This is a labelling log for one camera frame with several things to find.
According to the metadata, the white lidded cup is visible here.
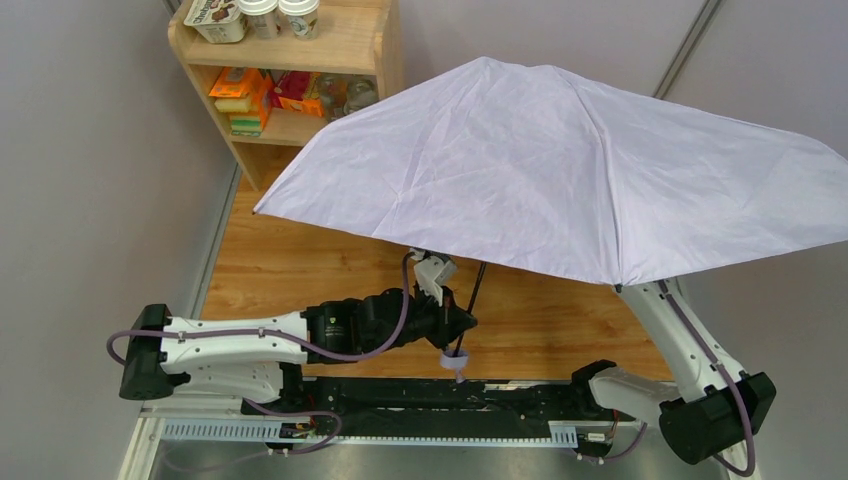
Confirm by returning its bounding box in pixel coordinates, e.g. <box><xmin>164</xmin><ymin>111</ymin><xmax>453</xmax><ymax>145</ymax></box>
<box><xmin>278</xmin><ymin>0</ymin><xmax>320</xmax><ymax>40</ymax></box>

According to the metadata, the chocolate yogurt tub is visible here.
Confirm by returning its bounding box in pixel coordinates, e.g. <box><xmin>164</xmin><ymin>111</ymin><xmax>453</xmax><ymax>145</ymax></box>
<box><xmin>183</xmin><ymin>0</ymin><xmax>247</xmax><ymax>44</ymax></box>

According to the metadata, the clear glass jar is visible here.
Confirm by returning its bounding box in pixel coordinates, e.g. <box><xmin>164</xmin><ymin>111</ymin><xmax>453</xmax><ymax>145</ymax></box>
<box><xmin>316</xmin><ymin>73</ymin><xmax>348</xmax><ymax>122</ymax></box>

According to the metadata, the white yogurt cup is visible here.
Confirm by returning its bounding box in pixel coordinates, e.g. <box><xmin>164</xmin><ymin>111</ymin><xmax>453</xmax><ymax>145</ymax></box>
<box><xmin>236</xmin><ymin>0</ymin><xmax>280</xmax><ymax>40</ymax></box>

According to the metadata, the orange snack box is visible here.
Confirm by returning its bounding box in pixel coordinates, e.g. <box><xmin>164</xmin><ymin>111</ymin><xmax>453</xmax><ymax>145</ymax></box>
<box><xmin>209</xmin><ymin>67</ymin><xmax>264</xmax><ymax>99</ymax></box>

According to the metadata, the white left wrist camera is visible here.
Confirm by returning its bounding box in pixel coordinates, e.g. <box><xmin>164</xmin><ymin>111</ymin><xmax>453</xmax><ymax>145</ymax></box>
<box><xmin>409</xmin><ymin>248</ymin><xmax>458</xmax><ymax>306</ymax></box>

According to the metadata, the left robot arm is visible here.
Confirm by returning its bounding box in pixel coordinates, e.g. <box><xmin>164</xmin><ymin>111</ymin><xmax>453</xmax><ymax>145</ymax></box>
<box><xmin>119</xmin><ymin>288</ymin><xmax>478</xmax><ymax>403</ymax></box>

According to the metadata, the labelled glass jar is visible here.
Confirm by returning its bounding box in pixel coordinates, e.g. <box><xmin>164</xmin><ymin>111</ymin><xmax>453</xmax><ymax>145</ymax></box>
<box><xmin>343</xmin><ymin>77</ymin><xmax>379</xmax><ymax>115</ymax></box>

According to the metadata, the red snack package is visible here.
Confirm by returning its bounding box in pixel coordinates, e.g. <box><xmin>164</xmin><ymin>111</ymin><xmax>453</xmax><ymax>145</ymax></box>
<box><xmin>270</xmin><ymin>71</ymin><xmax>324</xmax><ymax>117</ymax></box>

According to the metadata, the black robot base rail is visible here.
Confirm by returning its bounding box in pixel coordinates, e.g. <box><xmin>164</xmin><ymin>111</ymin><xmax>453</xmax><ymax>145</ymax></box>
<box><xmin>265</xmin><ymin>377</ymin><xmax>628</xmax><ymax>440</ymax></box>

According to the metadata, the wooden shelf unit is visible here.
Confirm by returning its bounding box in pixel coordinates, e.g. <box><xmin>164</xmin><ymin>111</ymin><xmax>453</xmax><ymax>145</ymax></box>
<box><xmin>168</xmin><ymin>1</ymin><xmax>405</xmax><ymax>190</ymax></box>

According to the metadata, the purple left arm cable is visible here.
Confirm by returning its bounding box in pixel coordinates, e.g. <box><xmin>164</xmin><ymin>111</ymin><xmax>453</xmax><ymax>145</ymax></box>
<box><xmin>107</xmin><ymin>252</ymin><xmax>415</xmax><ymax>367</ymax></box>

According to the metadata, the lavender folding umbrella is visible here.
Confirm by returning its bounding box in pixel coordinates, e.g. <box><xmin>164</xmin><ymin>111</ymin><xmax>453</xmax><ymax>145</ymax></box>
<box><xmin>254</xmin><ymin>57</ymin><xmax>847</xmax><ymax>287</ymax></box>

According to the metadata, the yellow green sponge stack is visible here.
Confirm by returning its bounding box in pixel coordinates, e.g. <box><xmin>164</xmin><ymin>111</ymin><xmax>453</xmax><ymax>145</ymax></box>
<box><xmin>213</xmin><ymin>94</ymin><xmax>271</xmax><ymax>137</ymax></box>

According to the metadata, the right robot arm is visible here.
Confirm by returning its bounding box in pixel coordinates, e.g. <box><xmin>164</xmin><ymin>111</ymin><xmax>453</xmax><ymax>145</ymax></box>
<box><xmin>571</xmin><ymin>280</ymin><xmax>777</xmax><ymax>478</ymax></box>

